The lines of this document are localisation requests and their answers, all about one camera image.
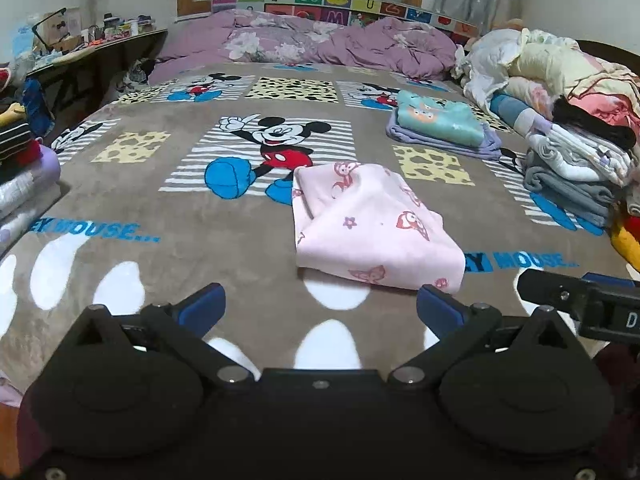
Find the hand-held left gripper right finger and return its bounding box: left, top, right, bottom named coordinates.
left=387, top=284, right=583, bottom=392

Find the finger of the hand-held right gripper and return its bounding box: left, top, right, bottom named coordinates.
left=516, top=268, right=596, bottom=322

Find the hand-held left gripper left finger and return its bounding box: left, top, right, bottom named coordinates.
left=65, top=282, right=258, bottom=389

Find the pink printed garment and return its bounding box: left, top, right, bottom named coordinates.
left=291, top=161, right=466, bottom=295

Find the person's right forearm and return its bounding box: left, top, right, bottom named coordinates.
left=592, top=342, right=640, bottom=421

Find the cartoon mouse printed blanket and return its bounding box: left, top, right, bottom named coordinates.
left=0, top=62, right=640, bottom=396

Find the yellow knit garment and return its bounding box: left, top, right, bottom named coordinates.
left=609, top=210, right=640, bottom=273

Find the grey folded fleece garment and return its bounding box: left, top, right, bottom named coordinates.
left=522, top=152, right=626, bottom=228

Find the white quilted printed garment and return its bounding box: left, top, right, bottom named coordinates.
left=527, top=127, right=633, bottom=187

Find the lavender folded garment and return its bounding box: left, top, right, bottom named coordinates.
left=386, top=115, right=503, bottom=161

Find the blue and white folded garment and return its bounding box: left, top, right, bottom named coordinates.
left=489, top=91, right=556, bottom=136

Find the teal folded garment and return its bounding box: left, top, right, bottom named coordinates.
left=396, top=90, right=486, bottom=147

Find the salmon pink garment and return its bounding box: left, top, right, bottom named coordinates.
left=565, top=75, right=640, bottom=133

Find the pale purple fleece blanket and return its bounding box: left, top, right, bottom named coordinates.
left=0, top=145, right=62, bottom=203

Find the red folded garment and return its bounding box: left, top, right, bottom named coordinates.
left=0, top=137, right=43, bottom=181

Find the cream quilt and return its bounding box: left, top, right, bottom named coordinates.
left=505, top=30, right=640, bottom=96

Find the dark patterned cloth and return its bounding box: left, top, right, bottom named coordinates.
left=122, top=57, right=162, bottom=93

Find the white ruffled garment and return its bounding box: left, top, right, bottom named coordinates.
left=452, top=29, right=531, bottom=111

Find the black striped garment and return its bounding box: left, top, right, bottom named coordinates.
left=0, top=120, right=33, bottom=161

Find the blue bag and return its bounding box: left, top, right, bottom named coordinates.
left=22, top=77, right=54, bottom=136

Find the dark desk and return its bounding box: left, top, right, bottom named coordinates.
left=25, top=29, right=168, bottom=126

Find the purple floral quilt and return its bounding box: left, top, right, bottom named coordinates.
left=148, top=9, right=458, bottom=86

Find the clutter of small desk things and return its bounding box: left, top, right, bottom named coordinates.
left=82, top=12, right=157, bottom=45

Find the cardboard box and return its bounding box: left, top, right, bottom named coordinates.
left=34, top=7, right=83, bottom=52

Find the colourful alphabet headboard panel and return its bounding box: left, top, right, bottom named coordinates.
left=210, top=0, right=481, bottom=36

